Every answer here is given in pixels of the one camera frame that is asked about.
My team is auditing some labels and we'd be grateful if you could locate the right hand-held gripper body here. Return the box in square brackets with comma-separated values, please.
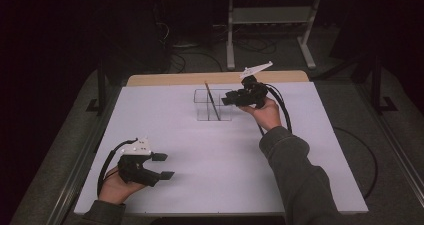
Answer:
[231, 60, 274, 110]

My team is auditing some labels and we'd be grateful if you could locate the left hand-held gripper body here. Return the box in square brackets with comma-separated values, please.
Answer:
[116, 137, 161, 188]

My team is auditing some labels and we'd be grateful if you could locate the round-tip makeup brush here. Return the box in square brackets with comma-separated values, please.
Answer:
[203, 81, 222, 121]

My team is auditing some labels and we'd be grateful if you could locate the clear acrylic brush organizer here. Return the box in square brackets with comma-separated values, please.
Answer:
[193, 88, 234, 122]

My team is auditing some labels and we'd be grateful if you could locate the person's right hand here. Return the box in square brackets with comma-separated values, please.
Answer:
[238, 96, 283, 132]

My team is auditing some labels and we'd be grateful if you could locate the person's left hand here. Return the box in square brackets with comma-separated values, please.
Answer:
[98, 166, 146, 206]

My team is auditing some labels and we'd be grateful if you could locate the grey metal stand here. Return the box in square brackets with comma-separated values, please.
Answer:
[225, 0, 323, 71]

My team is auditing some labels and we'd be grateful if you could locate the white table board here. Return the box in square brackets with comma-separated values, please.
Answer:
[73, 81, 370, 216]

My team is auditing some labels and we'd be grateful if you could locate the black upright stand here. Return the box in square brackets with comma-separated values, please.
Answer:
[370, 54, 400, 115]
[85, 60, 108, 117]

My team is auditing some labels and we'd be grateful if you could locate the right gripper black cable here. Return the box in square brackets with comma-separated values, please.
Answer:
[257, 82, 294, 137]

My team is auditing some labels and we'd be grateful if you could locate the black floor cable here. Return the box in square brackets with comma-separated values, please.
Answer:
[332, 126, 380, 200]
[170, 50, 224, 74]
[232, 37, 278, 55]

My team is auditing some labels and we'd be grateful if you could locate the metal floor rail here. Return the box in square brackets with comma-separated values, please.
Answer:
[358, 83, 424, 201]
[53, 86, 123, 225]

